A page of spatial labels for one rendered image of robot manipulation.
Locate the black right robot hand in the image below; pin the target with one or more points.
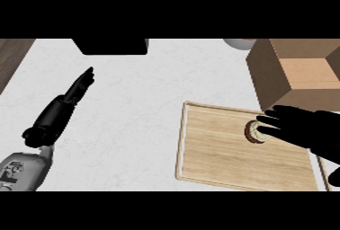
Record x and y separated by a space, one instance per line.
309 128

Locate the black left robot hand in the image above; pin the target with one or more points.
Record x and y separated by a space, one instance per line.
57 115

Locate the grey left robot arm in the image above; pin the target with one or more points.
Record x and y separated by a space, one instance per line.
23 170

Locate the cupcake with pale frosting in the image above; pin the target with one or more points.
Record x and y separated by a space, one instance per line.
255 131

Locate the brown cardboard box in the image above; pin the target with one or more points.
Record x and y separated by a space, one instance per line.
296 75

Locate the pale wooden tray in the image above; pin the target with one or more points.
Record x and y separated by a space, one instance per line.
230 152

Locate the dark wooden cabinet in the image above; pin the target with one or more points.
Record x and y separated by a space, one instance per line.
12 60

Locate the black appliance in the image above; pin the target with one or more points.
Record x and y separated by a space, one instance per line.
113 46

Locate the white bowl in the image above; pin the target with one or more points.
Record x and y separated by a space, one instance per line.
239 43

